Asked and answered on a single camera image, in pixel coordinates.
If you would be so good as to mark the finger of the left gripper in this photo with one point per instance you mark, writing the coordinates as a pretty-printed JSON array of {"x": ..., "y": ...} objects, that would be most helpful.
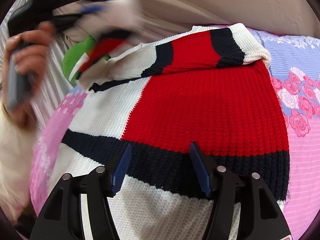
[{"x": 92, "y": 8}]

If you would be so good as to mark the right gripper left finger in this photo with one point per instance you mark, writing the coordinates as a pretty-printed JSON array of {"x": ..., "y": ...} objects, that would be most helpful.
[{"x": 60, "y": 217}]

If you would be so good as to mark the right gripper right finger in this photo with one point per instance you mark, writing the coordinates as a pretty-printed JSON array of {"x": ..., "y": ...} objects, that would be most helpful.
[{"x": 260, "y": 215}]

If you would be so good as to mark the red white navy knit sweater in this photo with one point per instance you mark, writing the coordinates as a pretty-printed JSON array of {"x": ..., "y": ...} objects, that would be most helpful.
[{"x": 210, "y": 86}]

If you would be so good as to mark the person's left hand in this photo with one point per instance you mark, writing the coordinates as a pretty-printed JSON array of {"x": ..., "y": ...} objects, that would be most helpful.
[{"x": 28, "y": 51}]

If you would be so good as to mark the green round pillow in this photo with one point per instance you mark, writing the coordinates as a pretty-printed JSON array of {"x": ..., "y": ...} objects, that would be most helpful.
[{"x": 83, "y": 63}]

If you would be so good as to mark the beige draped curtain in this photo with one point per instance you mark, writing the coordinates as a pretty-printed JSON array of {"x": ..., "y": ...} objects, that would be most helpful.
[{"x": 164, "y": 18}]

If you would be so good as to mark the pink floral bed sheet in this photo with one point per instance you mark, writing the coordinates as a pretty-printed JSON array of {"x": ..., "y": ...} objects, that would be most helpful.
[{"x": 294, "y": 73}]

